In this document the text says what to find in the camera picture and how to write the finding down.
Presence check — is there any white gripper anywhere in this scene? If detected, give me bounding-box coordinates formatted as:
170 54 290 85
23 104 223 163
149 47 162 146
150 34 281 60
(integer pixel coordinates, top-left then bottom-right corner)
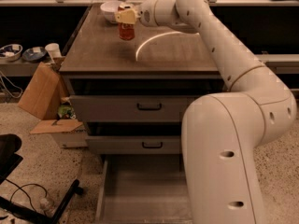
115 0 157 27

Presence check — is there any red coke can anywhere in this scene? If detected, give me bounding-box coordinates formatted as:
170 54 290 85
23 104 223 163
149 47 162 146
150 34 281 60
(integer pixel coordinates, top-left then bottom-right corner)
117 7 136 41

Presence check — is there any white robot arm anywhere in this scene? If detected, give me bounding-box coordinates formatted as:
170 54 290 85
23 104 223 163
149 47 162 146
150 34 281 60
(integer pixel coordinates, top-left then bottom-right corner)
115 0 297 224

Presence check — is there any grey drawer cabinet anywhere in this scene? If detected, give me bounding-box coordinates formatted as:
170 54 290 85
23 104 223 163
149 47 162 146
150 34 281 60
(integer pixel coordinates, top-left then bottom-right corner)
59 2 228 224

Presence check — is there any grey top drawer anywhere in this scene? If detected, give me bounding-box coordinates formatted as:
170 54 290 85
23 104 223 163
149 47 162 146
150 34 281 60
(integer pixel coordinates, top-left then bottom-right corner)
70 95 194 123

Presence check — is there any grey drawer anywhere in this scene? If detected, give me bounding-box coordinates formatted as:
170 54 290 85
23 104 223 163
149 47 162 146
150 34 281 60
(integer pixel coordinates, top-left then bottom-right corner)
86 136 181 155
70 95 194 123
94 155 192 224

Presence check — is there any grey middle drawer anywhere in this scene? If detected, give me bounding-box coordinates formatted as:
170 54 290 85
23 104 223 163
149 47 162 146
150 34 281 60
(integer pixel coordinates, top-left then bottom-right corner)
86 136 181 155

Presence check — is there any grey bottom drawer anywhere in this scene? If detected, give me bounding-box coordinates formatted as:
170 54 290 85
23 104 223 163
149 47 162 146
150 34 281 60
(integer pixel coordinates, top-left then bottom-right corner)
94 155 192 224

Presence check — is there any white ceramic bowl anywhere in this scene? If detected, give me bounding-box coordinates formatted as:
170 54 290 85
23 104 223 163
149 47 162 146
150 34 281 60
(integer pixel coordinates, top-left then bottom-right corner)
100 0 121 23

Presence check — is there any white paper cup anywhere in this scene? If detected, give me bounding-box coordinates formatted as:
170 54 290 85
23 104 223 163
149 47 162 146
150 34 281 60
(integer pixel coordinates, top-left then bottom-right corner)
45 43 62 59

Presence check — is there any blue patterned bowl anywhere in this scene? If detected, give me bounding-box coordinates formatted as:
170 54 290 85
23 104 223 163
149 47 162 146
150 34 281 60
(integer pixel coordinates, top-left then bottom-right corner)
22 47 47 63

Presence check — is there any open cardboard box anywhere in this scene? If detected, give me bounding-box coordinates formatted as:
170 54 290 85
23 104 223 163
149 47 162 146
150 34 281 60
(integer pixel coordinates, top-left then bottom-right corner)
18 63 87 148

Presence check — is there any green snack bag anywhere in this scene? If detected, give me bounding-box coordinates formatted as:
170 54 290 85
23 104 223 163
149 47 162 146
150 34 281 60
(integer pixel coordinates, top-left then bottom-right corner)
57 105 76 119

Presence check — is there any patterned bowl far left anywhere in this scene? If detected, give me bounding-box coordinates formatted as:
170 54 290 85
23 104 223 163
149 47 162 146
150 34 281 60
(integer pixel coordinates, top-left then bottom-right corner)
0 44 22 62

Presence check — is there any black office chair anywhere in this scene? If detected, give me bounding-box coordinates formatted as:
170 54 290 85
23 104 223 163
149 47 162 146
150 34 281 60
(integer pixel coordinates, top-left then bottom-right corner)
0 133 83 224

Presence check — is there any clear plastic bottle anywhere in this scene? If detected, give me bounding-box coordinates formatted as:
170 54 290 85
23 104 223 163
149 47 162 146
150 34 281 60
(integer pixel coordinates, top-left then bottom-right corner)
39 197 55 217

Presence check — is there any grey wall shelf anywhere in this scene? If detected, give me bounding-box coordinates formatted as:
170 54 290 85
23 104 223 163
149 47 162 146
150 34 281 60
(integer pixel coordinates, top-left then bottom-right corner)
0 57 65 78

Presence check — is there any black floor cable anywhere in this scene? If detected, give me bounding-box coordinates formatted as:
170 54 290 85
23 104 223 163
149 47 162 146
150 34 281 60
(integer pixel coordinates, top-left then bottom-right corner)
5 178 49 213

